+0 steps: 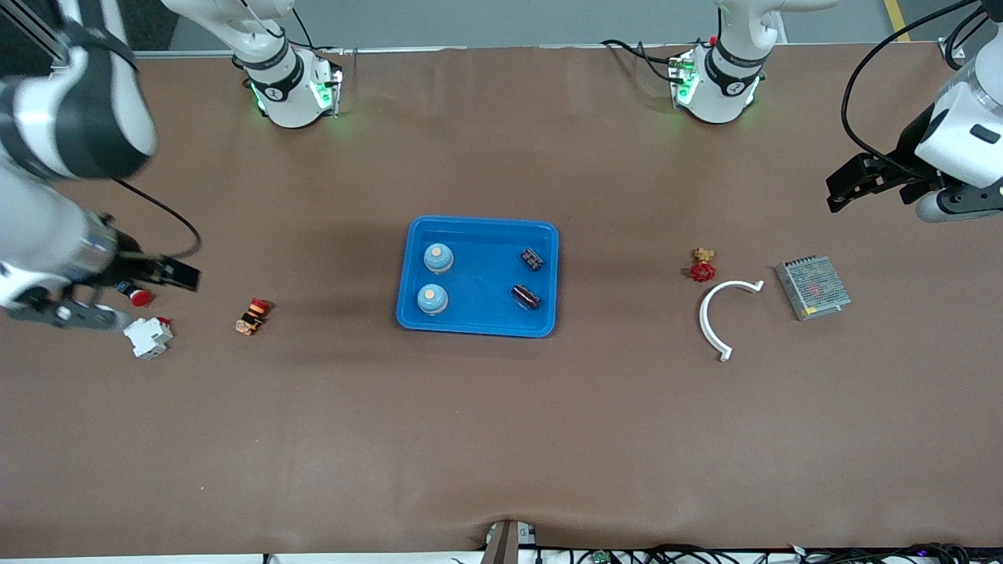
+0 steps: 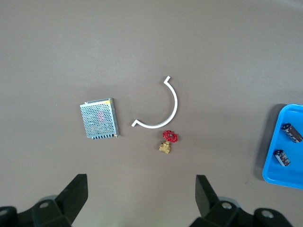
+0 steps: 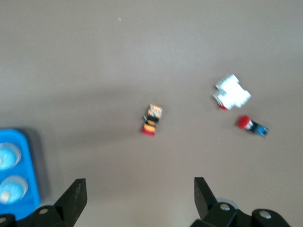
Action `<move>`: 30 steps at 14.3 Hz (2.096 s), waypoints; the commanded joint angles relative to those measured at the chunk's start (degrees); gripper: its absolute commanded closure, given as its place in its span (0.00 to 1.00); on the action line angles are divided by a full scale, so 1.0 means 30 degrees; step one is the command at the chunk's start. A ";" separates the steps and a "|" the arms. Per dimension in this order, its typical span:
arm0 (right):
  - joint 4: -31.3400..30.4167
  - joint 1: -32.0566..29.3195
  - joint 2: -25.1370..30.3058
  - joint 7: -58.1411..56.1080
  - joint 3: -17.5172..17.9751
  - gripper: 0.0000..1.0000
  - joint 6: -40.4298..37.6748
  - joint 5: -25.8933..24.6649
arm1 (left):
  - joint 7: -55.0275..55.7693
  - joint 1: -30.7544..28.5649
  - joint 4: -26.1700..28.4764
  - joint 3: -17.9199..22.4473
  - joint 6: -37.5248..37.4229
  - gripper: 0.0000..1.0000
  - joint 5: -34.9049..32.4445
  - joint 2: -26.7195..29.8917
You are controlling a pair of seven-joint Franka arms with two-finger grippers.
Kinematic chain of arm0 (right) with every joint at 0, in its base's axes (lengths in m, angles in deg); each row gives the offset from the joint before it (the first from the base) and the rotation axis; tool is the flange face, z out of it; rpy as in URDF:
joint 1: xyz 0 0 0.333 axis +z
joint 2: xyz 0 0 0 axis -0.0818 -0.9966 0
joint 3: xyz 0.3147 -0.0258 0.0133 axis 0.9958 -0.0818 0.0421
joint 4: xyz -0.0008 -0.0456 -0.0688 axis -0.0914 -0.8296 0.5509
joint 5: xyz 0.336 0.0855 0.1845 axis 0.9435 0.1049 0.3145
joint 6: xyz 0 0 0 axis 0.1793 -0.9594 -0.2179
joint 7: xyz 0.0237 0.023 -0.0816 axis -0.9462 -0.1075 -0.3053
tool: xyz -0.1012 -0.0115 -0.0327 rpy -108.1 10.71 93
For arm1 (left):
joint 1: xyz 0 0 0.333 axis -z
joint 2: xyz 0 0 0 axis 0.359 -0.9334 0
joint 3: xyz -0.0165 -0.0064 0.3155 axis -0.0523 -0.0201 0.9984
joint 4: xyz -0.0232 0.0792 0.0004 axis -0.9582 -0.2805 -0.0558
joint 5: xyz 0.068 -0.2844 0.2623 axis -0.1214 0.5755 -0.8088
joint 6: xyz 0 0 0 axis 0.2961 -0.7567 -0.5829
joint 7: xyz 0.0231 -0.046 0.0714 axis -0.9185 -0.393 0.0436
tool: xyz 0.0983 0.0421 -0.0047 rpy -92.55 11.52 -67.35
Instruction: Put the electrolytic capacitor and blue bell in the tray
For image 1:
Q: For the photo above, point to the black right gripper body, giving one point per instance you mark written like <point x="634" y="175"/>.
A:
<point x="135" y="265"/>

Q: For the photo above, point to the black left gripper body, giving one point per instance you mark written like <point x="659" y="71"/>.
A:
<point x="907" y="150"/>

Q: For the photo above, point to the blue service bell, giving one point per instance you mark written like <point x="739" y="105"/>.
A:
<point x="439" y="258"/>
<point x="432" y="299"/>

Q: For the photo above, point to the dark electrolytic capacitor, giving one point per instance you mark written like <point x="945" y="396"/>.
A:
<point x="526" y="297"/>
<point x="533" y="259"/>

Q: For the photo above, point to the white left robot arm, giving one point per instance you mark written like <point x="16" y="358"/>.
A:
<point x="725" y="78"/>

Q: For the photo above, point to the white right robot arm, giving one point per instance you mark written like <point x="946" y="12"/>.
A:
<point x="39" y="235"/>

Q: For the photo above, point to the blue plastic tray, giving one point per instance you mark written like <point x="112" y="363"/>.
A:
<point x="478" y="274"/>

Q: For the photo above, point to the white circuit breaker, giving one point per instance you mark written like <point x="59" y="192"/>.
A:
<point x="147" y="338"/>

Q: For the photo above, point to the metal mesh power supply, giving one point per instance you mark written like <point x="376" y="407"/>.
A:
<point x="813" y="287"/>

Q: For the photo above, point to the brass valve red handwheel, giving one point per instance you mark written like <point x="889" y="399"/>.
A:
<point x="703" y="272"/>

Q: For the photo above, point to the brown table cover mat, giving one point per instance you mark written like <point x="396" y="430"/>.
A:
<point x="501" y="439"/>

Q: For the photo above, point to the small white box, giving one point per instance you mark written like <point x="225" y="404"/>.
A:
<point x="526" y="536"/>

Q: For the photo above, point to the red push button switch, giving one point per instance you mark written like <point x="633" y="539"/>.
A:
<point x="140" y="298"/>

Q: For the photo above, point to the orange black switch component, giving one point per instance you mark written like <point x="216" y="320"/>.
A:
<point x="252" y="316"/>

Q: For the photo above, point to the aluminium frame profile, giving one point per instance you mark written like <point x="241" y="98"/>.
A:
<point x="948" y="48"/>
<point x="31" y="19"/>

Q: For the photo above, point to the white curved plastic bracket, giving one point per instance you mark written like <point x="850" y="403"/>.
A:
<point x="704" y="317"/>

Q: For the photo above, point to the brown camera post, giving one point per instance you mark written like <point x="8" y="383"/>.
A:
<point x="501" y="544"/>

